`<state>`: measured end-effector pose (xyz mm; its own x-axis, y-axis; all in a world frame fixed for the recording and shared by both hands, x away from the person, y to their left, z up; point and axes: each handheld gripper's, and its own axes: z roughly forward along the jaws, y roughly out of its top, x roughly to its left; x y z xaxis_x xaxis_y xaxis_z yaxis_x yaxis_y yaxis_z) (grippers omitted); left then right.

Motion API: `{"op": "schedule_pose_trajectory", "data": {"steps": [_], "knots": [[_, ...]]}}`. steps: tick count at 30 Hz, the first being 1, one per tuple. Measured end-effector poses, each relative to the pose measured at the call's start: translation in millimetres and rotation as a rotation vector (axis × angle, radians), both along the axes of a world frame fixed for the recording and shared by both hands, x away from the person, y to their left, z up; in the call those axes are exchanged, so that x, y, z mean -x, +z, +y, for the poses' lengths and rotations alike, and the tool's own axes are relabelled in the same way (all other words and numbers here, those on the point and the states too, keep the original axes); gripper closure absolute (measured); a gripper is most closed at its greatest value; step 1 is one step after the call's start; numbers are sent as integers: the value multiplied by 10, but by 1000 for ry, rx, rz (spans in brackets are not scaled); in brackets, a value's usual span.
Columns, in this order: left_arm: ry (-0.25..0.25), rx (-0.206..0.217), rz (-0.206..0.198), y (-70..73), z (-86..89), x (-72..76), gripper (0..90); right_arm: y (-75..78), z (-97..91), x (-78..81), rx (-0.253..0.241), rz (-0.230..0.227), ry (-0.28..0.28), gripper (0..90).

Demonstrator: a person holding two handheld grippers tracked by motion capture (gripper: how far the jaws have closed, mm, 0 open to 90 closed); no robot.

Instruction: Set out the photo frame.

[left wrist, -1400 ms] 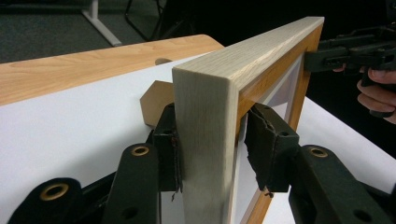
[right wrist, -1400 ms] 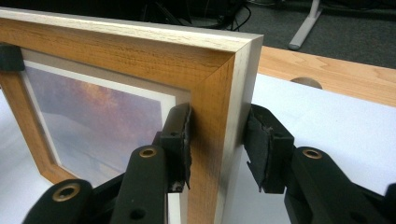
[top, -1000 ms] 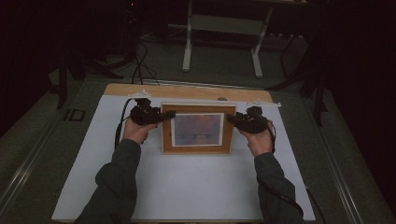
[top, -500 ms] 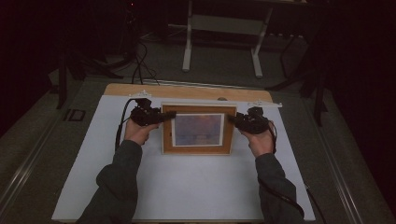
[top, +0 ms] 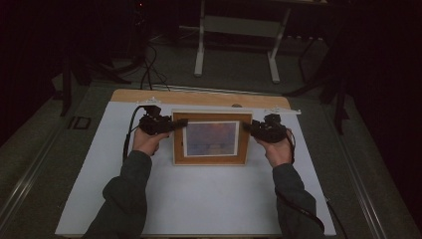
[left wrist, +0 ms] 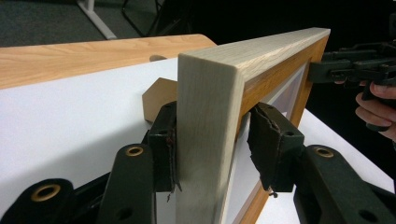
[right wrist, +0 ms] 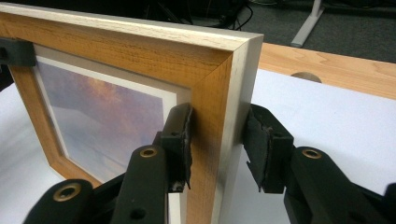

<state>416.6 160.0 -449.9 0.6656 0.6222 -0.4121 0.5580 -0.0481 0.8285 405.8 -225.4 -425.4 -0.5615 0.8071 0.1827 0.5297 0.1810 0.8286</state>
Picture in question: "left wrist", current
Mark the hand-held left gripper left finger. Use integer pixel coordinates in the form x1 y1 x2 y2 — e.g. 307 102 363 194
96 101 181 224

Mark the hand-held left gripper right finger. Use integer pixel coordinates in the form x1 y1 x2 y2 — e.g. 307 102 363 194
247 102 396 224

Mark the wooden picture frame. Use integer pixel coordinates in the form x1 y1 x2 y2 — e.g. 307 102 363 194
141 27 331 224

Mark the white table cover sheet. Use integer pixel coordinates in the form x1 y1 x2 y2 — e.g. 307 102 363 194
0 57 395 224

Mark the black tripod stand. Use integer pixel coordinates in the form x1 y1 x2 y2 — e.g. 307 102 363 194
120 0 194 36

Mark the white metal desk frame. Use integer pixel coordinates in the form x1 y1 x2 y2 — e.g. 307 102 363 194
76 0 118 41

